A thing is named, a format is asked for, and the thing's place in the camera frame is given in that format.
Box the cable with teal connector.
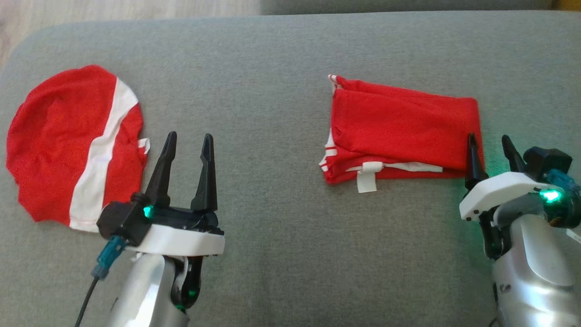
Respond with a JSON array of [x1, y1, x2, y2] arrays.
[[546, 169, 581, 200], [75, 235, 128, 327]]

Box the red white basketball jersey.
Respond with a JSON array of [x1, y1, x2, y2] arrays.
[[319, 74, 485, 194]]

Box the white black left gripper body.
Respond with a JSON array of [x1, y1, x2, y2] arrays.
[[127, 205, 226, 257]]

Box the red white-striped basketball shorts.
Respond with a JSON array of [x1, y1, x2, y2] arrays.
[[5, 64, 150, 233]]

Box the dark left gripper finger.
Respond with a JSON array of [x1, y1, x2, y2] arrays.
[[144, 132, 177, 207], [191, 134, 217, 212]]

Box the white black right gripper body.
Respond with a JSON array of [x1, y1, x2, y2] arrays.
[[459, 172, 563, 222]]

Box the left cable with teal connector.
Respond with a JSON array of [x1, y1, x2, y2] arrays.
[[75, 235, 128, 327]]

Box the small grey sofa cushion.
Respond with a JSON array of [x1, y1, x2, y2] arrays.
[[260, 0, 555, 16]]

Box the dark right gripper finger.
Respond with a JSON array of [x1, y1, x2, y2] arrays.
[[501, 135, 527, 173], [465, 133, 489, 190]]

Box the right cable with teal connector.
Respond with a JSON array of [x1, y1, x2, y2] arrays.
[[546, 169, 581, 200]]

